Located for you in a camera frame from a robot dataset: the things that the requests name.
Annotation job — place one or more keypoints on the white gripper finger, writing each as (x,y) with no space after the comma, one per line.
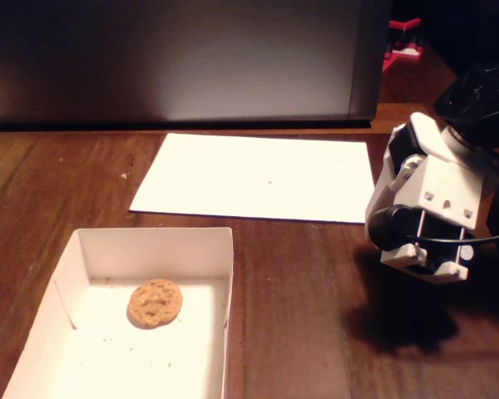
(391,191)

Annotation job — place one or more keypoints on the round mini cookie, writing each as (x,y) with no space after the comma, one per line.
(154,303)

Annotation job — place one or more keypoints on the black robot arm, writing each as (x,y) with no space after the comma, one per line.
(474,104)

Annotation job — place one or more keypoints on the white cardboard box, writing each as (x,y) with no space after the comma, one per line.
(149,257)

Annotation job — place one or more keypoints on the red plastic object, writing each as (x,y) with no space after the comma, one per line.
(407,54)

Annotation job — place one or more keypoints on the white paper sheet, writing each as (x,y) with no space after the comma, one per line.
(233,178)

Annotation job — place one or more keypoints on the large dark panel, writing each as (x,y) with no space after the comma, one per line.
(170,62)

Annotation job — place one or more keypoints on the black round wrist camera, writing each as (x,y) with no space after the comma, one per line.
(388,228)

